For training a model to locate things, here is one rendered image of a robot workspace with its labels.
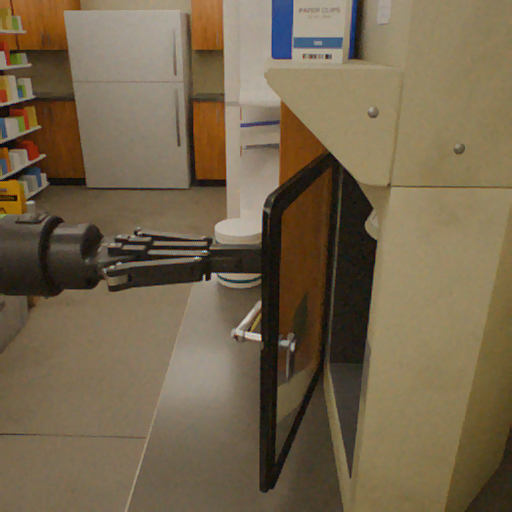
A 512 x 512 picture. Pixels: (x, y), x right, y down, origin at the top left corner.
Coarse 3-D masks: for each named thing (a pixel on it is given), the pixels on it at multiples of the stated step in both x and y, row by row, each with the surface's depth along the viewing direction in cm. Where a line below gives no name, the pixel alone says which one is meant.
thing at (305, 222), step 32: (320, 192) 68; (288, 224) 55; (320, 224) 70; (288, 256) 57; (320, 256) 74; (288, 288) 59; (320, 288) 77; (288, 320) 61; (320, 320) 81; (320, 352) 85; (288, 384) 67; (288, 416) 69
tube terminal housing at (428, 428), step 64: (448, 0) 39; (384, 64) 47; (448, 64) 40; (448, 128) 42; (384, 192) 47; (448, 192) 45; (384, 256) 47; (448, 256) 47; (384, 320) 50; (448, 320) 50; (384, 384) 53; (448, 384) 53; (384, 448) 57; (448, 448) 56
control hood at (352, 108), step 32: (288, 64) 47; (320, 64) 49; (352, 64) 49; (288, 96) 42; (320, 96) 42; (352, 96) 42; (384, 96) 42; (320, 128) 43; (352, 128) 43; (384, 128) 43; (352, 160) 44; (384, 160) 44
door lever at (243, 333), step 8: (256, 304) 67; (256, 312) 64; (248, 320) 63; (256, 320) 63; (240, 328) 61; (248, 328) 61; (232, 336) 61; (240, 336) 60; (248, 336) 60; (256, 336) 60
